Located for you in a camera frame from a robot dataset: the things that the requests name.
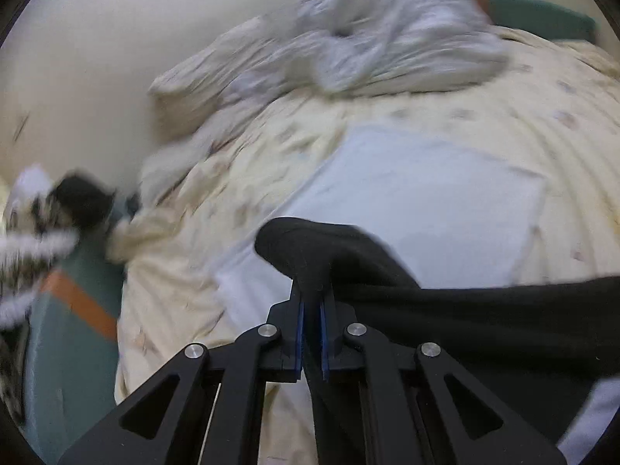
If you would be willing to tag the cream cartoon print duvet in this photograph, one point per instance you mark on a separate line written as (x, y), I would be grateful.
(557, 131)

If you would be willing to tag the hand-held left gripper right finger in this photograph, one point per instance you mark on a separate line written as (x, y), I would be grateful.
(334, 348)

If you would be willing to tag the black and white fluffy blanket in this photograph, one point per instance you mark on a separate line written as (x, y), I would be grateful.
(29, 232)

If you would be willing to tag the white printed t-shirt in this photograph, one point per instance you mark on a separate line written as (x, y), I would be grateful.
(426, 193)

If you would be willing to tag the black garment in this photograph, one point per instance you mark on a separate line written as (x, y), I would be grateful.
(484, 324)

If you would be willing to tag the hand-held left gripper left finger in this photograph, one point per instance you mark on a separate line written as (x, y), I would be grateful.
(290, 344)

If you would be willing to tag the crumpled pale grey quilt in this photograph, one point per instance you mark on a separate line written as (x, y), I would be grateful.
(387, 34)

